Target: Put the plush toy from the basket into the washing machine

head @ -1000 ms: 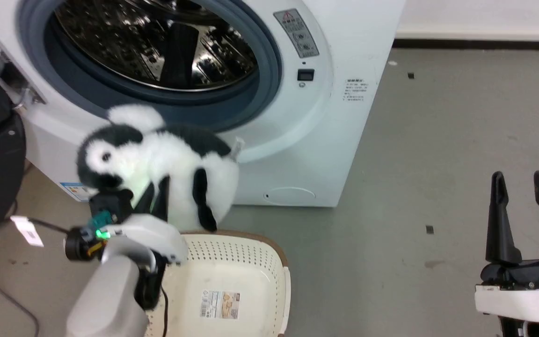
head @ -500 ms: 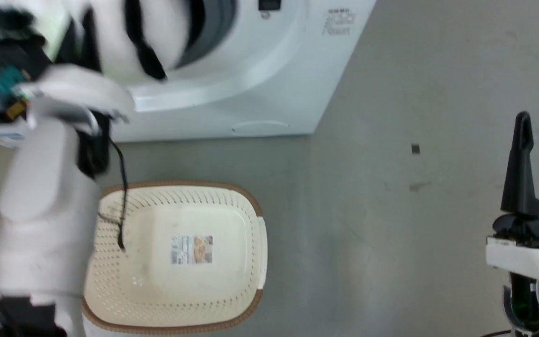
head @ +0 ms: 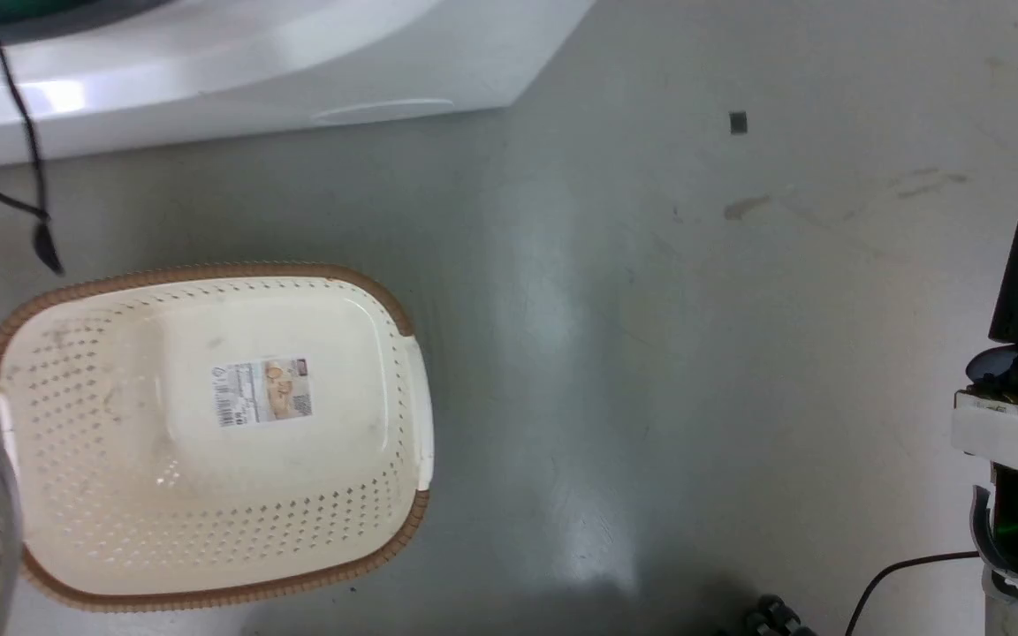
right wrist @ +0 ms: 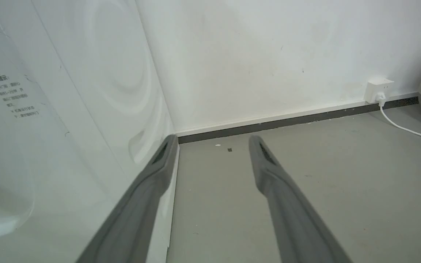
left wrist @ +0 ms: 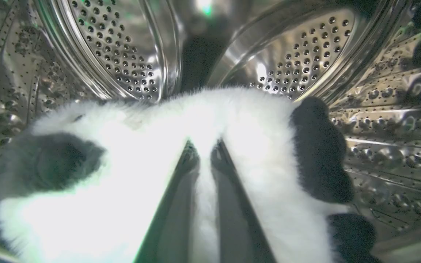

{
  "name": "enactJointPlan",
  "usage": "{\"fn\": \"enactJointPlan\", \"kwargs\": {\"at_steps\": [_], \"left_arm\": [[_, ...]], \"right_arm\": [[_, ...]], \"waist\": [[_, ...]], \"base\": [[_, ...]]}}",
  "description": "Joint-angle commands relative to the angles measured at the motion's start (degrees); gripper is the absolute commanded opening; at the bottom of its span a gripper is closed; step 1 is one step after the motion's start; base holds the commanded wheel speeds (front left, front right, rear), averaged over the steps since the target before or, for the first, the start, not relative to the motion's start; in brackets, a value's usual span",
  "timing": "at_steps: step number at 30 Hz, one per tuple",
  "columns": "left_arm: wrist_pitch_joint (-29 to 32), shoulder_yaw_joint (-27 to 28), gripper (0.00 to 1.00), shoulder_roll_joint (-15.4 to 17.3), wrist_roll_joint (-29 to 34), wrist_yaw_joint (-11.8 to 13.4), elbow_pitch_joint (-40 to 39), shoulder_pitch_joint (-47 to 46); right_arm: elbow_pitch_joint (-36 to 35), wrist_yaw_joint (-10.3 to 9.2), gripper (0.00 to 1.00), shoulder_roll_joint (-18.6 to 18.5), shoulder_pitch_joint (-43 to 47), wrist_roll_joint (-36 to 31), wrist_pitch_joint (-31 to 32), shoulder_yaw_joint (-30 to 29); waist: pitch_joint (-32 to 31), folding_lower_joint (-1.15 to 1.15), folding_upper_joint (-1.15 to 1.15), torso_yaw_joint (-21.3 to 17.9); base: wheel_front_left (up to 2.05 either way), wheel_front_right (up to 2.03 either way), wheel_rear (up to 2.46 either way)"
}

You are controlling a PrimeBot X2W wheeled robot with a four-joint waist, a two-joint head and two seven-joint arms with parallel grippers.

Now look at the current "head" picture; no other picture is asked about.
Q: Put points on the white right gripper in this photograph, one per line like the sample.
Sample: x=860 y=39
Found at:
x=1017 y=433

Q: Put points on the dark ribbed robot base part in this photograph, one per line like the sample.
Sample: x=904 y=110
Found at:
x=774 y=618

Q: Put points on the white washing machine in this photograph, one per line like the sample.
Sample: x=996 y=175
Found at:
x=235 y=71

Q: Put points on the cream laundry basket brown rim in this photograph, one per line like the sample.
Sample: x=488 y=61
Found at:
x=120 y=495

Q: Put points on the small black floor tape square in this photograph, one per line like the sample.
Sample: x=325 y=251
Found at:
x=738 y=123

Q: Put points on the paper label sticker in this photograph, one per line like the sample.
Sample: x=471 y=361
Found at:
x=262 y=391

